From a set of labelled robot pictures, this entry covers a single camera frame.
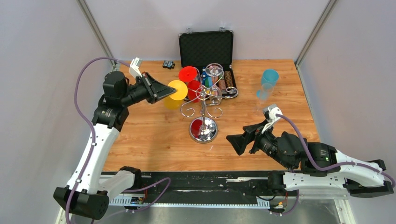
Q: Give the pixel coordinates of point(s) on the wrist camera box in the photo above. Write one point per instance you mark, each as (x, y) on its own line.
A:
(270, 114)
(134, 67)

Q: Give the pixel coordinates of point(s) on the chrome wine glass rack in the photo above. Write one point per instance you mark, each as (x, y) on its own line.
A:
(204, 129)

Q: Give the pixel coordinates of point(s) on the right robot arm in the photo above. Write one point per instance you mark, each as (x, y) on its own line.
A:
(312, 165)

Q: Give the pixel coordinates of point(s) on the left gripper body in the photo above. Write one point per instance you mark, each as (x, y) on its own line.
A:
(137, 93)

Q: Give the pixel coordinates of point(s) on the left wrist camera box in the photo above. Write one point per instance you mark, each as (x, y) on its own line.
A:
(134, 67)

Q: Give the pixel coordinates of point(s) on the green blue block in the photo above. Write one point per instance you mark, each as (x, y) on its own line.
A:
(209, 82)

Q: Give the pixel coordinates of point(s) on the clear glass at rack back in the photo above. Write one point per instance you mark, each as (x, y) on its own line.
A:
(216, 71)

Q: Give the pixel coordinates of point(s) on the blue plastic wine glass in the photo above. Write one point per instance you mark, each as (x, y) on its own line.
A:
(270, 76)

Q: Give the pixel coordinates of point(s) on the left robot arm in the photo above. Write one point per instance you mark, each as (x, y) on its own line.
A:
(83, 194)

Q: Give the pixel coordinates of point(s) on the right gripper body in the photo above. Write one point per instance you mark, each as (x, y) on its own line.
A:
(265, 142)

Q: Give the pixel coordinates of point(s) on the yellow plastic wine glass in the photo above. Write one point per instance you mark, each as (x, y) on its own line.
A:
(175, 100)

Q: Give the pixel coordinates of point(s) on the black poker chip case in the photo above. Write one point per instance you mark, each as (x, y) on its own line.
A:
(198, 49)

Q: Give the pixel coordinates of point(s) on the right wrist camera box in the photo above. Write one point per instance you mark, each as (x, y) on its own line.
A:
(270, 114)

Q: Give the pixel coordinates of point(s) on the red plastic wine glass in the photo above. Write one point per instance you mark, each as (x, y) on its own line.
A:
(189, 75)

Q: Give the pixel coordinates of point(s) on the small black blue toy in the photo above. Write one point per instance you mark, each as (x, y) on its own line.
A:
(168, 65)

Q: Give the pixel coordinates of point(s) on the clear champagne flute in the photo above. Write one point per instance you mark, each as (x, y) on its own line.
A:
(262, 96)

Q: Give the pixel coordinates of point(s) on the blue toy car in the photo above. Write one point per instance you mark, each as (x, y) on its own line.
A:
(203, 76)

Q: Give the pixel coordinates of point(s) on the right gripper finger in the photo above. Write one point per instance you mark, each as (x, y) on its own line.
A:
(239, 142)
(254, 127)

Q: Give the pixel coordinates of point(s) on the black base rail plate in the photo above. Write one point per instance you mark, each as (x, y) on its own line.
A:
(218, 189)

